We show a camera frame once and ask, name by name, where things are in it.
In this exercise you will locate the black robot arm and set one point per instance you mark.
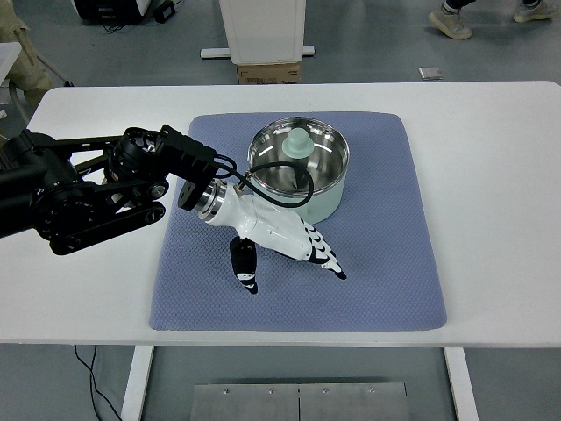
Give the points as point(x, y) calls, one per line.
point(52, 184)

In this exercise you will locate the brown cardboard box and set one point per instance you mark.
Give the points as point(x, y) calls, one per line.
point(267, 73)

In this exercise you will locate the blue textured mat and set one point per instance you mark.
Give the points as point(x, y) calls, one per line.
point(372, 263)

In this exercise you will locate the glass lid with green knob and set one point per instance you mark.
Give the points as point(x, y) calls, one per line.
point(326, 153)

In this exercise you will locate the person in black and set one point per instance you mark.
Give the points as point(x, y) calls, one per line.
point(451, 22)

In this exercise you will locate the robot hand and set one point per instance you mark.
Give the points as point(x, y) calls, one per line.
point(271, 223)

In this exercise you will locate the white table leg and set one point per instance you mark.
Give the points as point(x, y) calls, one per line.
point(461, 386)
point(137, 381)

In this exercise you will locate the grey metal stand leg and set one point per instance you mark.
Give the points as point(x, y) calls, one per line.
point(54, 66)

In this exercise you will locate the small white side table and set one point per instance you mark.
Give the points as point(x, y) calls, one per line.
point(8, 57)

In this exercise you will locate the small grey floor plate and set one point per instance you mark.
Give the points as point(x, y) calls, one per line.
point(430, 73)

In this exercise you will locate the person in khaki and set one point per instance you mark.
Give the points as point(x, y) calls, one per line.
point(30, 74)

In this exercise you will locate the black and white equipment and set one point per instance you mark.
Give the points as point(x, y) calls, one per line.
point(101, 11)

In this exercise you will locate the small black box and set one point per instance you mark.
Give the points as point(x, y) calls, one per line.
point(164, 12)

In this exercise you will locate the white stand foot bar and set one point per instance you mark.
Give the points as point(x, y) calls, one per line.
point(215, 52)

